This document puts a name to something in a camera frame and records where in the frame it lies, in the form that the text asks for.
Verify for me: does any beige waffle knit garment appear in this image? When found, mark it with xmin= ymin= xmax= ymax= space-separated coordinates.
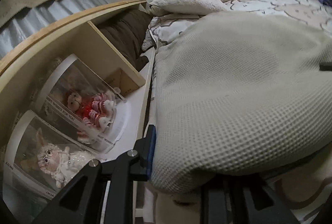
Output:
xmin=150 ymin=11 xmax=332 ymax=193

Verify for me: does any white dressed doll box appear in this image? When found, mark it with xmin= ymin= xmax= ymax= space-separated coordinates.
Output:
xmin=3 ymin=110 xmax=97 ymax=200

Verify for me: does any red dressed doll box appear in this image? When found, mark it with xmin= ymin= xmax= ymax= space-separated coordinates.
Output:
xmin=32 ymin=54 xmax=131 ymax=154

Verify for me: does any wooden curved headboard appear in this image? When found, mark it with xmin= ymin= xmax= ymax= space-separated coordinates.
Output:
xmin=0 ymin=0 xmax=156 ymax=224

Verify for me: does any pink fluffy pillow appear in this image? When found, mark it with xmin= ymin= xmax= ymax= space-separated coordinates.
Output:
xmin=149 ymin=0 xmax=229 ymax=16

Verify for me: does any dark brown cushion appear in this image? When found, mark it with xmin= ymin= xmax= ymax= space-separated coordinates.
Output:
xmin=97 ymin=9 xmax=152 ymax=71

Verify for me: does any grey pleated curtain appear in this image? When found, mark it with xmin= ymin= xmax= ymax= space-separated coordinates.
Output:
xmin=1 ymin=0 xmax=107 ymax=57

